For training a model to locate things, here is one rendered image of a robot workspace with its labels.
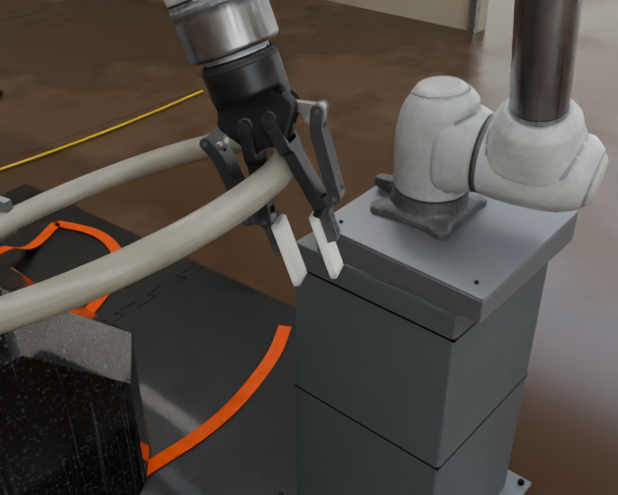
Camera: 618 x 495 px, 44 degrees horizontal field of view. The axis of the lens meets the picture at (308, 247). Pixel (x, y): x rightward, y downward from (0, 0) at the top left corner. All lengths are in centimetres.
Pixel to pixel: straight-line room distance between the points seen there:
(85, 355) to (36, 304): 91
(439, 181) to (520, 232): 20
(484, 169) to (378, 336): 40
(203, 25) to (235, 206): 16
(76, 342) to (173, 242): 92
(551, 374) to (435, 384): 110
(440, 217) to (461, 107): 23
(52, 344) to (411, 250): 69
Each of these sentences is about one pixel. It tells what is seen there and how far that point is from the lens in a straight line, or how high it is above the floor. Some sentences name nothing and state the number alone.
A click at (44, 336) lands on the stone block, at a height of 76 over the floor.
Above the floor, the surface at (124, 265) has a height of 130.
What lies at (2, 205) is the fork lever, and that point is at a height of 116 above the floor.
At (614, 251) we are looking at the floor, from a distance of 331.
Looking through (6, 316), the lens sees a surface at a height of 127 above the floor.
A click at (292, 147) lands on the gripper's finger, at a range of 73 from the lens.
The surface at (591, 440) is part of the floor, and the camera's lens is 242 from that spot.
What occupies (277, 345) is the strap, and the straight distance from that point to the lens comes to 257.
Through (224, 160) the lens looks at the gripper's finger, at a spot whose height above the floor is 131.
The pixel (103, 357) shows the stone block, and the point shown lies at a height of 65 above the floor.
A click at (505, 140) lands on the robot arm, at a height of 110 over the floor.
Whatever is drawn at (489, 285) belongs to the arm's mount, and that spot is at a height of 86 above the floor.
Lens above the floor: 163
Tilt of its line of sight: 32 degrees down
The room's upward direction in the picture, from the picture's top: straight up
